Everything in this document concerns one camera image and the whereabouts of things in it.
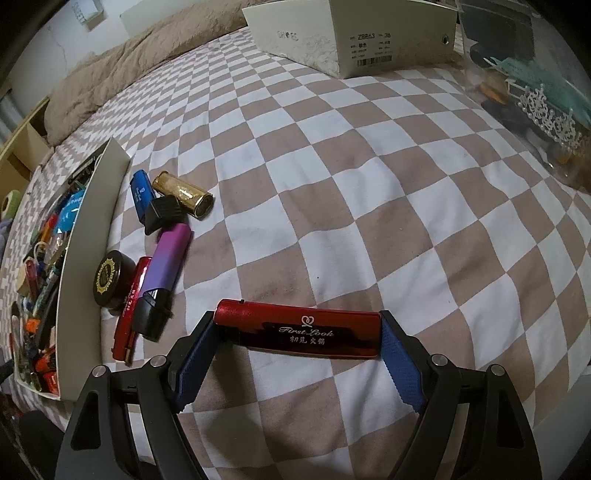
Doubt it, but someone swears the black ribbed cap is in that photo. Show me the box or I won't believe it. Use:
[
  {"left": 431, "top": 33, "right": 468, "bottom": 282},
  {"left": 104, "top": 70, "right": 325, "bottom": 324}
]
[{"left": 144, "top": 195, "right": 186, "bottom": 236}]

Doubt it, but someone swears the white wall paper bag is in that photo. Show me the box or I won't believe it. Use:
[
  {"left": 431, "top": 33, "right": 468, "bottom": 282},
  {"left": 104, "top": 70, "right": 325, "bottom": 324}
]
[{"left": 71, "top": 0, "right": 103, "bottom": 25}]

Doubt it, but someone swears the green avocado plush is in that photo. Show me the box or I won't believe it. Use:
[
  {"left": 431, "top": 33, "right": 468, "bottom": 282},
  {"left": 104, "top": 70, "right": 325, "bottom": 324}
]
[{"left": 1, "top": 190, "right": 22, "bottom": 221}]

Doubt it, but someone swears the black round tin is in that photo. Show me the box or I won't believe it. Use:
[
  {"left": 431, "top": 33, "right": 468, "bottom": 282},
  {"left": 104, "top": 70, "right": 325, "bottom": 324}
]
[{"left": 93, "top": 250, "right": 135, "bottom": 312}]

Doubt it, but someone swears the slim red lighter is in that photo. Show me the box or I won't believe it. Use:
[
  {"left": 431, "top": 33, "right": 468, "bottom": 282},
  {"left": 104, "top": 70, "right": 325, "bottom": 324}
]
[{"left": 111, "top": 256, "right": 151, "bottom": 365}]

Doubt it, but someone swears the white shoe box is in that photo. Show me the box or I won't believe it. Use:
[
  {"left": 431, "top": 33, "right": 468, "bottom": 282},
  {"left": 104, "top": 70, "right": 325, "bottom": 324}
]
[{"left": 242, "top": 1, "right": 457, "bottom": 79}]

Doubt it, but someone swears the checkered brown white bedsheet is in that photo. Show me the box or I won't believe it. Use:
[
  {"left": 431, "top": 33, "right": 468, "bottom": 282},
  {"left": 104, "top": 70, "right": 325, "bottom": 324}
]
[{"left": 1, "top": 29, "right": 590, "bottom": 479}]

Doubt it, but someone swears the blue lighter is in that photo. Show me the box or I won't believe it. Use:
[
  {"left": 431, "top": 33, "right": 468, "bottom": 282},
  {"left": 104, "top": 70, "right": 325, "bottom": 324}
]
[{"left": 130, "top": 169, "right": 155, "bottom": 224}]

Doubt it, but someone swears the clear plastic storage bin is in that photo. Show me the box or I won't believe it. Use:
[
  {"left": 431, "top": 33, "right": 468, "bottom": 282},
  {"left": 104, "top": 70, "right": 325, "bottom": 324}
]
[{"left": 458, "top": 1, "right": 590, "bottom": 189}]

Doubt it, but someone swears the blue plastic packet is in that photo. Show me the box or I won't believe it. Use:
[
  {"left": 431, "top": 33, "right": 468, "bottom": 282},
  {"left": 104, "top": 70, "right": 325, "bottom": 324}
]
[{"left": 53, "top": 189, "right": 85, "bottom": 234}]

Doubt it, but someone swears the silver tiara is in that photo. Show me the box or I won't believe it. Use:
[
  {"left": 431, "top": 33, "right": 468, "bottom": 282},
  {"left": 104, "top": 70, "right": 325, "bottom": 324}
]
[{"left": 505, "top": 77, "right": 590, "bottom": 154}]

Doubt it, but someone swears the purple gradient vape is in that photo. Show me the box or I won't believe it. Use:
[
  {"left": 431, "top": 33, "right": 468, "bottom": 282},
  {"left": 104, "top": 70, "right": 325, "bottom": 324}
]
[{"left": 132, "top": 223, "right": 192, "bottom": 342}]

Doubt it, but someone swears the white clutter box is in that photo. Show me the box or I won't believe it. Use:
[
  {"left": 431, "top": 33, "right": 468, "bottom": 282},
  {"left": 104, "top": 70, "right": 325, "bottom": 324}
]
[{"left": 15, "top": 138, "right": 130, "bottom": 401}]

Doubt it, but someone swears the beige fluffy duvet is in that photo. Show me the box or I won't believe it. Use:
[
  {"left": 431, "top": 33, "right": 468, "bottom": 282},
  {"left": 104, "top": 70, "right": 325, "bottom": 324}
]
[{"left": 44, "top": 0, "right": 257, "bottom": 147}]

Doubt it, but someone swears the gold lighter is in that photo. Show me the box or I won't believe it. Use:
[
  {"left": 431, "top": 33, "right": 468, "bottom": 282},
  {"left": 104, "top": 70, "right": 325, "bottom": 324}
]
[{"left": 152, "top": 171, "right": 214, "bottom": 220}]

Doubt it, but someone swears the large red lighter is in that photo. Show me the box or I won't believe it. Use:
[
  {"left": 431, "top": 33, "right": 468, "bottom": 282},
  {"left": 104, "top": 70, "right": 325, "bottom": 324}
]
[{"left": 213, "top": 299, "right": 382, "bottom": 359}]

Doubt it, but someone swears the wooden headboard shelf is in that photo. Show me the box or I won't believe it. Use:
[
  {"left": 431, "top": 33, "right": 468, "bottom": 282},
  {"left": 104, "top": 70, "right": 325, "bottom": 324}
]
[{"left": 0, "top": 97, "right": 53, "bottom": 200}]

